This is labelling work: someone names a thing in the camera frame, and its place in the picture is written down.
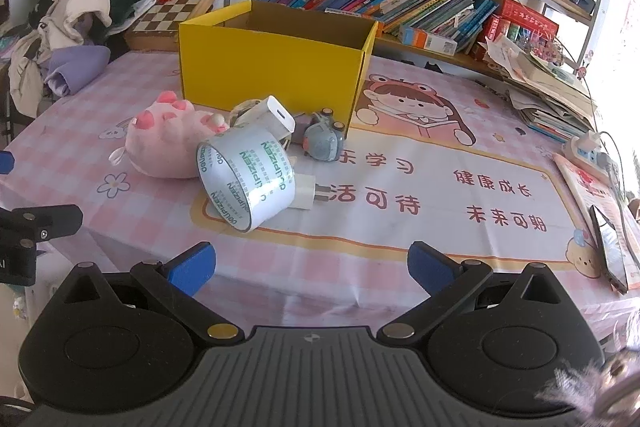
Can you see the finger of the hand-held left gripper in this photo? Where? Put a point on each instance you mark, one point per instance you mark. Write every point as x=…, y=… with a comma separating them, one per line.
x=5, y=162
x=50, y=219

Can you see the pink plush toy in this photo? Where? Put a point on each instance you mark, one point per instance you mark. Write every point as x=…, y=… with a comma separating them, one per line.
x=160, y=142

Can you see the white charger block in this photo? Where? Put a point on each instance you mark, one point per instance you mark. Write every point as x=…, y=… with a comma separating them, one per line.
x=270, y=114

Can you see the yellow cardboard box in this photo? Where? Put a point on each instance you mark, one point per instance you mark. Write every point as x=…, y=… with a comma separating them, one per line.
x=270, y=67

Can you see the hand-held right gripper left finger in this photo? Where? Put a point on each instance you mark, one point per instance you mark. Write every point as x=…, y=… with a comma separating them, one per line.
x=192, y=269

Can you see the pink checked desktop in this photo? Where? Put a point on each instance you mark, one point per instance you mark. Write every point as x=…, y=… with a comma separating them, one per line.
x=125, y=217

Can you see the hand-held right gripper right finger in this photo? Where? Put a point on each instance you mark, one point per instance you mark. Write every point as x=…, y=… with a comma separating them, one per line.
x=430, y=269

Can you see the white plug adapter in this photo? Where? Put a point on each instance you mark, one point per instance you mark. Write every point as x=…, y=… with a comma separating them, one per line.
x=302, y=192

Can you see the pile of clothes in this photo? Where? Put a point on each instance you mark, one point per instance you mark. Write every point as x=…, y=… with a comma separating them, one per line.
x=75, y=17

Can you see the stack of papers and books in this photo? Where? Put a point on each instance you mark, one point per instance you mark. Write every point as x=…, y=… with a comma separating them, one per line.
x=545, y=92

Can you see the grey toy car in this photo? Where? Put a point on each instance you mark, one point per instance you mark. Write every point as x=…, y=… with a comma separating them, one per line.
x=322, y=142

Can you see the wooden chessboard box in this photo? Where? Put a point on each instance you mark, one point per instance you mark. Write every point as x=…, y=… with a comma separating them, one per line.
x=175, y=12

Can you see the black smartphone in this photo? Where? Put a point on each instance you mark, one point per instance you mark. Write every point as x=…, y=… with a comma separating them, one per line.
x=610, y=252

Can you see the clear tape roll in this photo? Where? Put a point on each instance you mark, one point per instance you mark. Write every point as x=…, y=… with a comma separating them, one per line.
x=250, y=172

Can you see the long orange white carton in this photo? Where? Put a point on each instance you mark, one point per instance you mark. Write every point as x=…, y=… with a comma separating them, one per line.
x=342, y=11

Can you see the red box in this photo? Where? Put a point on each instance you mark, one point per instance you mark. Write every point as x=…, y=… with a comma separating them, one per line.
x=525, y=19

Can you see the white power strip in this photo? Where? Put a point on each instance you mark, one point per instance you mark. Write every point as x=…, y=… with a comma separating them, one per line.
x=590, y=154

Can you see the purple cloth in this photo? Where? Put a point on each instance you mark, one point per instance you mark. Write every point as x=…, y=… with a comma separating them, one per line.
x=75, y=72

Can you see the pink booklet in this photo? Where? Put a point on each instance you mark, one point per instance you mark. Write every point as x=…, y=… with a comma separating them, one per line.
x=580, y=192

